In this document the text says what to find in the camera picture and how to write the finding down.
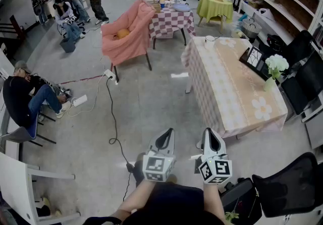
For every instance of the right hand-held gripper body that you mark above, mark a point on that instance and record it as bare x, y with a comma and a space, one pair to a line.
217, 171

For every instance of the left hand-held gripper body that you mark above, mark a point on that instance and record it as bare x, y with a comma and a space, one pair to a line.
156, 166

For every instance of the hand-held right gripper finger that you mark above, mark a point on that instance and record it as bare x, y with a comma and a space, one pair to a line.
205, 143
222, 147

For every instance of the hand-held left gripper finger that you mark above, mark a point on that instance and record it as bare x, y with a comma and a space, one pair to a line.
173, 145
154, 143

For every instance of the clear glass beaker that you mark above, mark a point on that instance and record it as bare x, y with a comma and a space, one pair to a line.
209, 41

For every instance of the person's left forearm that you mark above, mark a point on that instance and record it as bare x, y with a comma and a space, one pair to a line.
136, 198

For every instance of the person's right forearm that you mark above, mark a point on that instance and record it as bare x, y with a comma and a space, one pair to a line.
213, 201

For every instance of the person's dark clothing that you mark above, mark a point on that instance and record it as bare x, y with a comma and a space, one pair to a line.
176, 206

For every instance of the green plant sprig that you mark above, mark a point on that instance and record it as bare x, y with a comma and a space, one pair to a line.
231, 216

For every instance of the peach floral tablecloth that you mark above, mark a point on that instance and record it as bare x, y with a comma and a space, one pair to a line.
227, 87

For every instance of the black swivel chair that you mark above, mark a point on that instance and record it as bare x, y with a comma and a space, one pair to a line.
285, 188

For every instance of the white power strip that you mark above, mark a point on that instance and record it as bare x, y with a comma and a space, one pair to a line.
110, 74

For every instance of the black tray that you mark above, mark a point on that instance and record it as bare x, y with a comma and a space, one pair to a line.
263, 72

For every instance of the black framed picture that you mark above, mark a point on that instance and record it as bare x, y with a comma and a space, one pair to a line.
255, 58

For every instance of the vase of white flowers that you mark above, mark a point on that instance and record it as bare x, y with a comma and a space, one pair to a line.
276, 63

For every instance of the pink covered armchair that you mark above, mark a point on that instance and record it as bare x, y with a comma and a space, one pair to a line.
126, 47

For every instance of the black chair with armrests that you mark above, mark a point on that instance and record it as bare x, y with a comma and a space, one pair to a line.
310, 75

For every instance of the orange cushion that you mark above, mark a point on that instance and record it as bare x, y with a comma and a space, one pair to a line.
123, 33

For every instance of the black bag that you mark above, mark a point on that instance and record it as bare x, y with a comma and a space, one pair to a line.
276, 42

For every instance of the grey woven basket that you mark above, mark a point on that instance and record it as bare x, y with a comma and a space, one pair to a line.
251, 29

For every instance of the checkered tablecloth table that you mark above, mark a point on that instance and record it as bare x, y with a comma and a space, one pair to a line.
169, 22

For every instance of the black mesh office chair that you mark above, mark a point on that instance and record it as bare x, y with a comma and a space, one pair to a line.
301, 45

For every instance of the dark grey bin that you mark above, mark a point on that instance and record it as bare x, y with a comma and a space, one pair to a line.
67, 45

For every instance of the white shelving unit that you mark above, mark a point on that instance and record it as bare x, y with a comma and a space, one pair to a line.
280, 29

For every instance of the grey blue chair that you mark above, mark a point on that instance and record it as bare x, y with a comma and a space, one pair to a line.
22, 133

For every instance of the green tablecloth round table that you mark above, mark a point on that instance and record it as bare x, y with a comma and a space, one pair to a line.
214, 8

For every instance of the yellow wooden bucket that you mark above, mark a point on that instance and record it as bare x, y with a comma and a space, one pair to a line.
157, 7

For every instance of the pale blue plate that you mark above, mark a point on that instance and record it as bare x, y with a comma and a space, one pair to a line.
181, 7

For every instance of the white plastic bag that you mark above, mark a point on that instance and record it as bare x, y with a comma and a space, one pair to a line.
263, 12

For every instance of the white desk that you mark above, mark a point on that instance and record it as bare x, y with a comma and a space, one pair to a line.
12, 176

